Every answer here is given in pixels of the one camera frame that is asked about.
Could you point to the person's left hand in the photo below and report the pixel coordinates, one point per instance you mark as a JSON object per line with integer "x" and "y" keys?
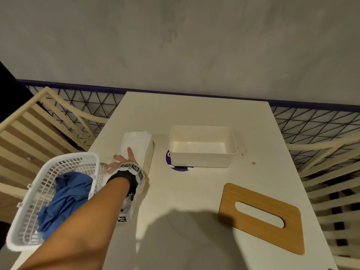
{"x": 121, "y": 165}

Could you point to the stack of white tissues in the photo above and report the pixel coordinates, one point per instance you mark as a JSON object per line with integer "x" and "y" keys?
{"x": 137, "y": 146}

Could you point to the blue cloth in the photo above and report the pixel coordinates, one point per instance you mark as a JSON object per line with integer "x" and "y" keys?
{"x": 67, "y": 199}

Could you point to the white tissue box base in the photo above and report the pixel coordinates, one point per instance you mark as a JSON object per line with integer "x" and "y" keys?
{"x": 202, "y": 160}

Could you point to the person's left forearm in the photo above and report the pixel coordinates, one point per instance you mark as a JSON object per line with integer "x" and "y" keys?
{"x": 84, "y": 222}

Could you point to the left wristband with marker tags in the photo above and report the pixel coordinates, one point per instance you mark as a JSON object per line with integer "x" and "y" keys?
{"x": 132, "y": 174}

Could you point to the purple round sticker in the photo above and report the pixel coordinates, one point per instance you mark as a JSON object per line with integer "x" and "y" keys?
{"x": 169, "y": 158}

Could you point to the white plastic mesh basket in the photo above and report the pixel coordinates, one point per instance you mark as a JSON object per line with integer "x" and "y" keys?
{"x": 42, "y": 182}

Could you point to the cream slatted wooden chair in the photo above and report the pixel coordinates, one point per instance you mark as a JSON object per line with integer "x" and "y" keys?
{"x": 332, "y": 188}
{"x": 28, "y": 129}

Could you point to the wooden lid with slot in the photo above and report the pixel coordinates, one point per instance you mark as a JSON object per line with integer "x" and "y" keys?
{"x": 253, "y": 199}

